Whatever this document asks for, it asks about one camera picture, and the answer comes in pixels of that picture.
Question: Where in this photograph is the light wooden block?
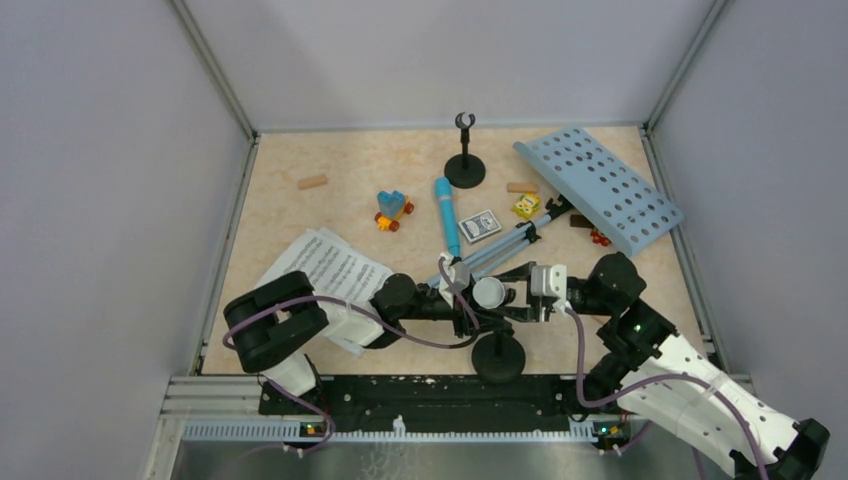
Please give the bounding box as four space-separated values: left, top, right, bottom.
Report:
296 174 329 191

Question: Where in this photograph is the sheet music page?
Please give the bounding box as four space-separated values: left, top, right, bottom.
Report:
256 228 393 352

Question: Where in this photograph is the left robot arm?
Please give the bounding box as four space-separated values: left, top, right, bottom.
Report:
222 270 511 414

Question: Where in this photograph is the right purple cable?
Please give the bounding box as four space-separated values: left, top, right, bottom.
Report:
563 301 770 480

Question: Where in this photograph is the aluminium frame rail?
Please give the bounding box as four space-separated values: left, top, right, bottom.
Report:
142 0 266 480

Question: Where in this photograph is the black stand of blue microphone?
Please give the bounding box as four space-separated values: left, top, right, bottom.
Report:
444 112 486 189

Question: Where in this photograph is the red owl toy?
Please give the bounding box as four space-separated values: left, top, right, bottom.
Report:
590 229 611 247

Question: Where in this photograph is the light blue music stand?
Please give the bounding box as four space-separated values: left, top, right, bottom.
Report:
463 126 684 291

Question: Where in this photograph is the wooden block near left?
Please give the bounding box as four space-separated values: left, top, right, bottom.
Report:
506 182 539 194

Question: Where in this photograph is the blue microphone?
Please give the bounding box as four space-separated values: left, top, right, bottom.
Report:
434 176 462 257

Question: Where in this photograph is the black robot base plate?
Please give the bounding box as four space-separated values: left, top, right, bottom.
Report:
258 374 636 433

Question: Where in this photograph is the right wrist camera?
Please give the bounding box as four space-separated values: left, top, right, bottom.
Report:
528 264 568 309

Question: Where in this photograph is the dark brown block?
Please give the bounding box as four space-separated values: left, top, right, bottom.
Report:
569 215 594 229

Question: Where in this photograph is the blue toy train block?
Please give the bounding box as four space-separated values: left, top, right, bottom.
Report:
375 190 415 232

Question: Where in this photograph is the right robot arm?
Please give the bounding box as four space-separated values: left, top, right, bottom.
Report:
497 253 830 479

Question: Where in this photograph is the white microphone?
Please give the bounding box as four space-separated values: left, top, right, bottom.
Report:
471 276 526 384

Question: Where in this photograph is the blue playing card deck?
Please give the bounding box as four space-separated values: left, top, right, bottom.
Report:
458 209 502 244

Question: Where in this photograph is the yellow owl toy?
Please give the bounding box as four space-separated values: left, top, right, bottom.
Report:
512 192 541 220

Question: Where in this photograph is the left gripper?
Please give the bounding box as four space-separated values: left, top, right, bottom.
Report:
397 273 512 339

